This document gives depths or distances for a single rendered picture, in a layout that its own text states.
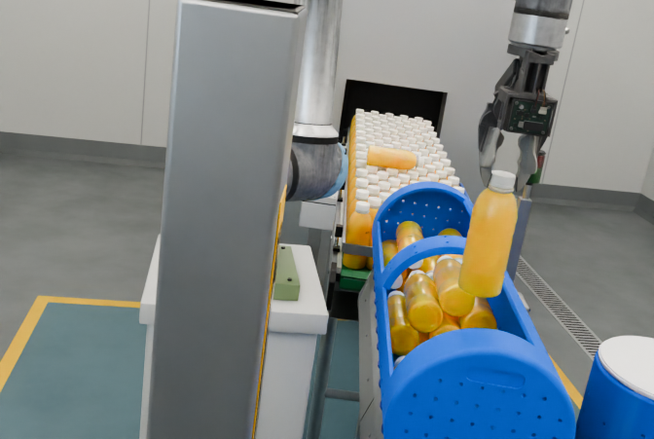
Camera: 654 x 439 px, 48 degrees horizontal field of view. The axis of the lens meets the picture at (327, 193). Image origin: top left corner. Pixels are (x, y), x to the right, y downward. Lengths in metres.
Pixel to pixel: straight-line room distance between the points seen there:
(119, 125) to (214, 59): 5.75
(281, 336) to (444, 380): 0.33
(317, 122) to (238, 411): 1.00
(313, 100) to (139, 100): 4.72
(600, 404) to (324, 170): 0.73
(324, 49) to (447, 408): 0.67
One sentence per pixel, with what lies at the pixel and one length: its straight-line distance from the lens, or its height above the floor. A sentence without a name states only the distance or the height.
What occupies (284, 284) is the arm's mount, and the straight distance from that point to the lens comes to 1.30.
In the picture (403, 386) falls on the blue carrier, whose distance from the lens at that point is 1.12.
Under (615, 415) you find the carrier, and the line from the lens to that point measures 1.61.
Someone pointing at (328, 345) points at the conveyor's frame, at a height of 0.50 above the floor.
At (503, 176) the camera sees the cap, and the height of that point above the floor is 1.46.
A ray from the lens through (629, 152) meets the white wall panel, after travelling 7.01.
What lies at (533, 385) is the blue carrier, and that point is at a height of 1.19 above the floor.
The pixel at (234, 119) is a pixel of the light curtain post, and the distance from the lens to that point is 0.37.
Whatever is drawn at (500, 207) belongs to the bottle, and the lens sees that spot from 1.12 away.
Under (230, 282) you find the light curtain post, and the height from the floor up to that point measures 1.56.
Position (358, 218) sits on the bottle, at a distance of 2.08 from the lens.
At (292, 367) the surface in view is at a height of 1.04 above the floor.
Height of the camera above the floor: 1.72
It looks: 17 degrees down
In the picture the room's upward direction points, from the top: 8 degrees clockwise
